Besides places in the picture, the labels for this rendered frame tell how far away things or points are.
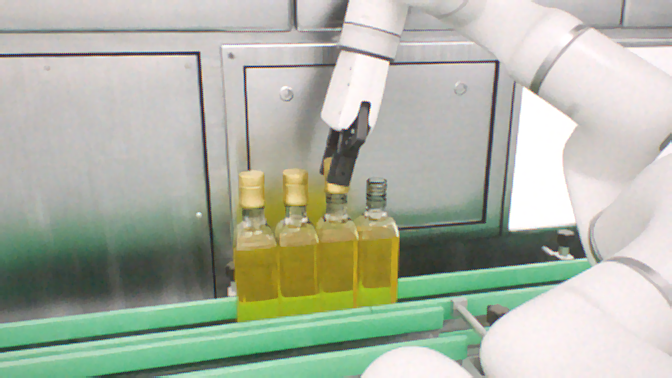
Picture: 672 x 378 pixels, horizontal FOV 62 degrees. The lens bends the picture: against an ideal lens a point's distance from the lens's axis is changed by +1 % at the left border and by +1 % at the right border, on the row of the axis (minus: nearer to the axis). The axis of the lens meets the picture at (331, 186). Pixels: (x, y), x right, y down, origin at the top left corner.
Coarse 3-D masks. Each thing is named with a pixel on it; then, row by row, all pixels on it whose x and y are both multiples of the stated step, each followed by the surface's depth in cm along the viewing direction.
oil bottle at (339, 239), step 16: (320, 224) 77; (336, 224) 76; (352, 224) 76; (320, 240) 76; (336, 240) 76; (352, 240) 76; (320, 256) 76; (336, 256) 76; (352, 256) 77; (320, 272) 77; (336, 272) 77; (352, 272) 78; (320, 288) 78; (336, 288) 78; (352, 288) 78; (320, 304) 79; (336, 304) 78; (352, 304) 79
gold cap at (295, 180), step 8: (296, 168) 75; (288, 176) 73; (296, 176) 73; (304, 176) 73; (288, 184) 73; (296, 184) 73; (304, 184) 74; (288, 192) 74; (296, 192) 73; (304, 192) 74; (288, 200) 74; (296, 200) 74; (304, 200) 74
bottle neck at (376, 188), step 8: (368, 184) 77; (376, 184) 76; (384, 184) 76; (368, 192) 77; (376, 192) 76; (384, 192) 77; (368, 200) 77; (376, 200) 77; (384, 200) 77; (368, 208) 78; (376, 208) 77; (384, 208) 77; (376, 216) 77
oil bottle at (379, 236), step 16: (368, 224) 77; (384, 224) 77; (368, 240) 76; (384, 240) 77; (368, 256) 77; (384, 256) 78; (368, 272) 78; (384, 272) 79; (368, 288) 79; (384, 288) 79; (368, 304) 79; (384, 304) 80
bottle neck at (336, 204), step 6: (330, 198) 76; (336, 198) 75; (342, 198) 76; (330, 204) 76; (336, 204) 76; (342, 204) 76; (330, 210) 76; (336, 210) 76; (342, 210) 76; (330, 216) 76; (336, 216) 76; (342, 216) 76
